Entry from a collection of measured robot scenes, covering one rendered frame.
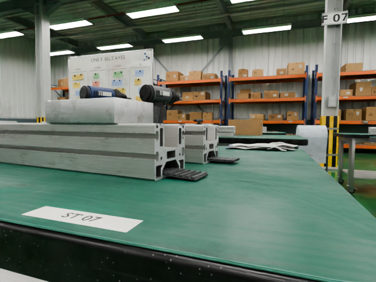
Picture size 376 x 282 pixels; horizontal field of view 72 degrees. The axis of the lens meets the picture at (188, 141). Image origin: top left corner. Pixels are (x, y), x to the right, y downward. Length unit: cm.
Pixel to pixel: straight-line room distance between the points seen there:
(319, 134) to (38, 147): 377
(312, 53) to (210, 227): 1118
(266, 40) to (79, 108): 1113
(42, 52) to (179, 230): 925
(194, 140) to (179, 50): 1172
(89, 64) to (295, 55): 857
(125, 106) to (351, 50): 1124
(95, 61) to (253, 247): 423
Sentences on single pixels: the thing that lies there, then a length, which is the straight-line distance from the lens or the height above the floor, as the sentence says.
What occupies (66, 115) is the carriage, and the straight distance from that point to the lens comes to 49.
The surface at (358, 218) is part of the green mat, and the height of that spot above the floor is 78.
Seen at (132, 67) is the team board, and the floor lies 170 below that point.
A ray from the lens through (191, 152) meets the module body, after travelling 56.
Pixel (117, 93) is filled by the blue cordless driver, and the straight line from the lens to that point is 100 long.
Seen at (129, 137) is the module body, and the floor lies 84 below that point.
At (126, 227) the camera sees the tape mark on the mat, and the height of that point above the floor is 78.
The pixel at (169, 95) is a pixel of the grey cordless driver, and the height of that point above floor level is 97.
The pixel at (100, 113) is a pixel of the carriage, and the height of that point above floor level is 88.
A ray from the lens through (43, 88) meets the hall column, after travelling 921.
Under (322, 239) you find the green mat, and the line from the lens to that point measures 22.
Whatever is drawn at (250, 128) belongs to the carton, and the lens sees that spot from 250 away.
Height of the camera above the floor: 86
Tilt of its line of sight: 3 degrees down
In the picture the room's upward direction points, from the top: 1 degrees clockwise
